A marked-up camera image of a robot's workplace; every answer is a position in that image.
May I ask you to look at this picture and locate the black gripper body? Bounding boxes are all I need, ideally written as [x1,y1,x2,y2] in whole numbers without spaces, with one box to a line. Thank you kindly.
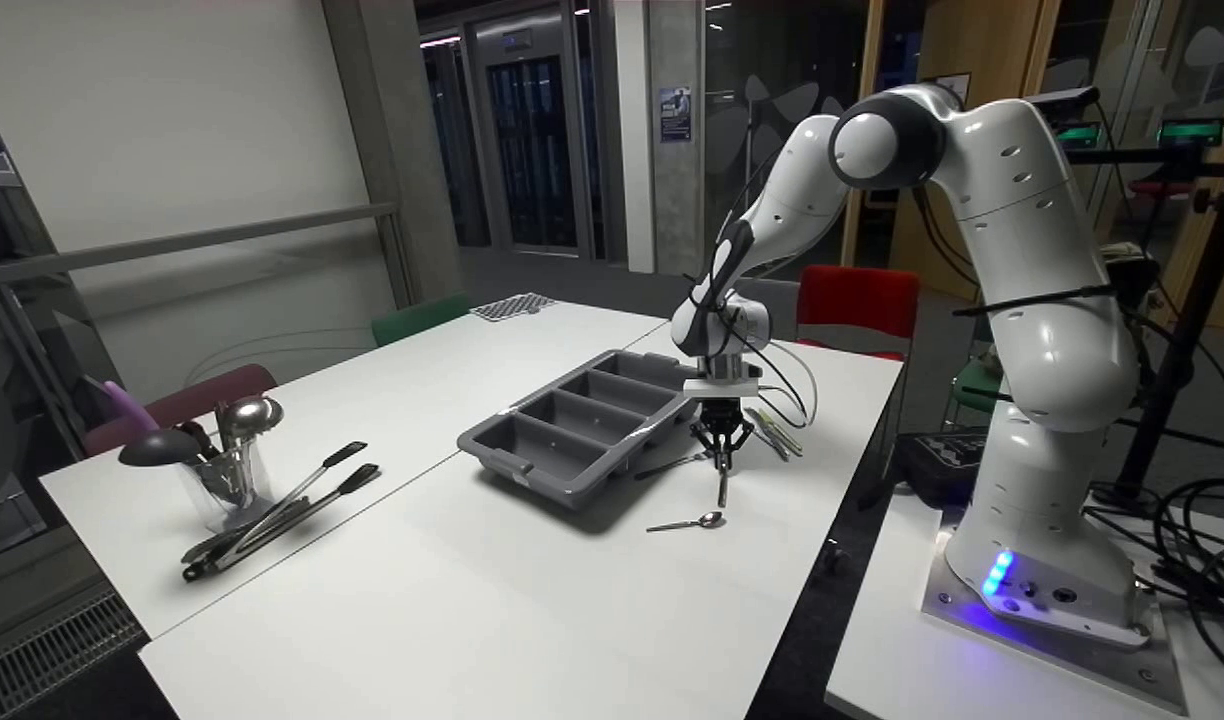
[693,395,756,452]

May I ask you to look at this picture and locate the metal utensil holder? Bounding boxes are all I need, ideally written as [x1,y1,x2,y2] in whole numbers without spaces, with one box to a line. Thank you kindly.
[190,443,279,515]

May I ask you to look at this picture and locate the purple kitchen utensil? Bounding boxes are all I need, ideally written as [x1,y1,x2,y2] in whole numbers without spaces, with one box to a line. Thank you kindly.
[82,378,165,442]

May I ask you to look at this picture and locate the silver table knife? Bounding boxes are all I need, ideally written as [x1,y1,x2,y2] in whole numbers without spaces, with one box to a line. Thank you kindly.
[747,413,790,466]

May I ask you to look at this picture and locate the small silver spoon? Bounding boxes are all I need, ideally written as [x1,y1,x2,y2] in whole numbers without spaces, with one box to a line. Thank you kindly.
[645,510,728,538]

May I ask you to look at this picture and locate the grey plastic cutlery tray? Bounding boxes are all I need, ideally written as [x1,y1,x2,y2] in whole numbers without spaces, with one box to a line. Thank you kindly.
[452,349,724,515]

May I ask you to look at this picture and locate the bright red chair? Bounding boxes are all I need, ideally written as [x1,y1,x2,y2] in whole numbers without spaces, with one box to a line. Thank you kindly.
[790,261,925,365]

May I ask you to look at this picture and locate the black control box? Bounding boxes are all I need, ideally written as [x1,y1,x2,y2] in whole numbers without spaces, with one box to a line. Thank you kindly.
[896,428,986,511]

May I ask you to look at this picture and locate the wooden door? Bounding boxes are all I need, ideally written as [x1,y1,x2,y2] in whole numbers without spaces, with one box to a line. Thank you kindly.
[855,0,986,303]

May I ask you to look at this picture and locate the dark glass door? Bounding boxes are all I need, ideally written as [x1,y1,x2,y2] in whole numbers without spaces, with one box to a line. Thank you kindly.
[462,14,605,257]

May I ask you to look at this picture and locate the black tipped metal tongs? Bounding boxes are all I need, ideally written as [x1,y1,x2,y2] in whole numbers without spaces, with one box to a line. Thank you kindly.
[181,461,385,585]
[181,436,372,572]

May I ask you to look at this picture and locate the grey robot mounting plate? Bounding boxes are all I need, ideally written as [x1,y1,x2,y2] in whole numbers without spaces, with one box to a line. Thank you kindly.
[921,525,1190,715]

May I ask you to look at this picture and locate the black device green display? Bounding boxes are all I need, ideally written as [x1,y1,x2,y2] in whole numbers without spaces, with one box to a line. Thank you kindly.
[1050,122,1108,154]
[1157,111,1224,154]

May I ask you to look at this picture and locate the black tripod pole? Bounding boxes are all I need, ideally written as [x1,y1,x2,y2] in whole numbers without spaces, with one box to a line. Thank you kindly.
[1108,123,1224,511]

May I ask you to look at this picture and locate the silver ladle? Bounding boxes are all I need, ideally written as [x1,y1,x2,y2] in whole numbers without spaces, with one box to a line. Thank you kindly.
[213,392,289,466]

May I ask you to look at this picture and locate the dark red chair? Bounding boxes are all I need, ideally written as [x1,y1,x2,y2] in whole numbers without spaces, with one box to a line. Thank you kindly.
[82,360,279,455]

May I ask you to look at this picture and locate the black ladle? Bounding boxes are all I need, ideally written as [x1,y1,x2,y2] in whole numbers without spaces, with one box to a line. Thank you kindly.
[117,425,224,472]

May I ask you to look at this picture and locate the floor vent grille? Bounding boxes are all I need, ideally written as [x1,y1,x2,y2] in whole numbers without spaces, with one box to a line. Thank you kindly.
[0,591,147,720]

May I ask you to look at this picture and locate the thin gripper cable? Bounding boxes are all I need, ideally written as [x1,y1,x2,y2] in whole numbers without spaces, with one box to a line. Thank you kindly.
[739,338,825,431]

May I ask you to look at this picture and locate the small wall poster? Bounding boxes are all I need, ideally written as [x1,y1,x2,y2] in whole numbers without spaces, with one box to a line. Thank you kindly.
[657,85,697,147]

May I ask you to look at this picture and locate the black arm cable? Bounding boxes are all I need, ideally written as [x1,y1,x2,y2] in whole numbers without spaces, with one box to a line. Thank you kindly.
[904,173,1129,323]

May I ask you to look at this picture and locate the black cable bundle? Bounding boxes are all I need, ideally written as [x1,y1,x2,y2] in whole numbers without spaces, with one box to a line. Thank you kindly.
[1082,477,1224,698]

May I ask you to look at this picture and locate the grey wall handrail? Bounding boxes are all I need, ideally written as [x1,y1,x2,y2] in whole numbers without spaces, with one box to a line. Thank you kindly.
[0,200,398,295]

